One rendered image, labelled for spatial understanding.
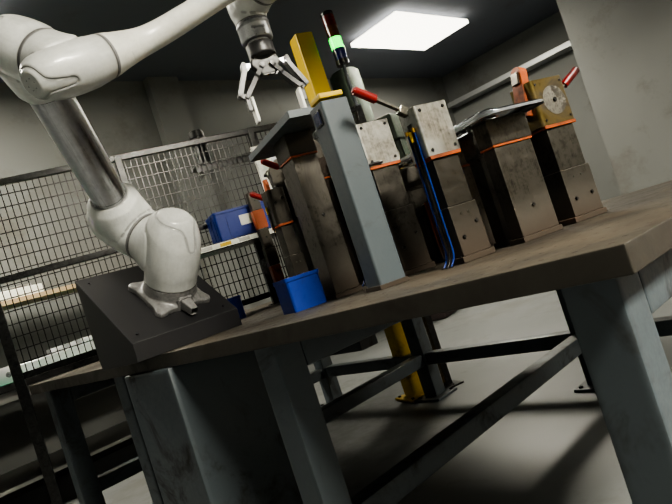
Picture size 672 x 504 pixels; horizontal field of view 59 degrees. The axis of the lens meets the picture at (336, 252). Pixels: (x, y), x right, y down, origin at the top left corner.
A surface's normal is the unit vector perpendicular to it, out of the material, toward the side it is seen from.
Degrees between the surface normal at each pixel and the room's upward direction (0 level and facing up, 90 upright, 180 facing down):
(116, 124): 90
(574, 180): 90
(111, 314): 42
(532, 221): 90
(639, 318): 90
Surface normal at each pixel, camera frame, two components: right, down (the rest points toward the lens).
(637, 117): -0.69, 0.21
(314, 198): 0.39, -0.14
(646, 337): 0.66, -0.23
